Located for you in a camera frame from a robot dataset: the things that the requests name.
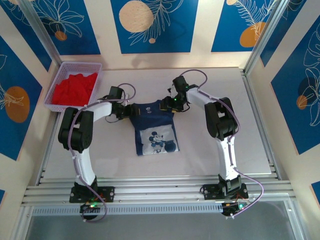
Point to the navy blue printed t-shirt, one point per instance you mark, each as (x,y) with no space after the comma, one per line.
(155,125)

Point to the black right controller board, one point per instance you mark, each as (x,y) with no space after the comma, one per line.
(232,208)

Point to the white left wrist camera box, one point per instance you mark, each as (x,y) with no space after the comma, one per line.
(125,97)

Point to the grey metal panel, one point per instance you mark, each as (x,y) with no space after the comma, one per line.
(160,227)

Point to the blue floral wall panel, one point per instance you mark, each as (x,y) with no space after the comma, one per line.
(25,27)
(295,112)
(225,30)
(285,25)
(82,37)
(175,37)
(15,67)

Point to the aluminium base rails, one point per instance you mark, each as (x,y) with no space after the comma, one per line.
(155,190)

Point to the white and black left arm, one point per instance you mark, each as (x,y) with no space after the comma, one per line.
(82,165)

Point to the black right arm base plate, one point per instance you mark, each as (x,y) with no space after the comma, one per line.
(208,192)

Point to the black controller board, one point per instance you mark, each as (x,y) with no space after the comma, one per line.
(232,208)
(90,208)

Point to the black left controller board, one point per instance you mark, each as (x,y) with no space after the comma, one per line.
(90,208)

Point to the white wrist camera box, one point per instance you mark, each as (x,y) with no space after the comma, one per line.
(125,97)
(170,90)

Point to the aluminium frame post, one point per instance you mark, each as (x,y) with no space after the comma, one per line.
(265,35)
(40,27)

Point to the red cloth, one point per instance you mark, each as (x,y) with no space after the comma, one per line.
(67,90)

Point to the aluminium side rail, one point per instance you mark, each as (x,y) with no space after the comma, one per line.
(260,125)
(50,140)

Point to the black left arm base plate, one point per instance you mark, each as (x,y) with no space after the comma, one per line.
(107,193)

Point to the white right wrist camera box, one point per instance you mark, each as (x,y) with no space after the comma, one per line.
(170,90)

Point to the lavender plastic basket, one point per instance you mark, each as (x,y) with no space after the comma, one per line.
(80,65)

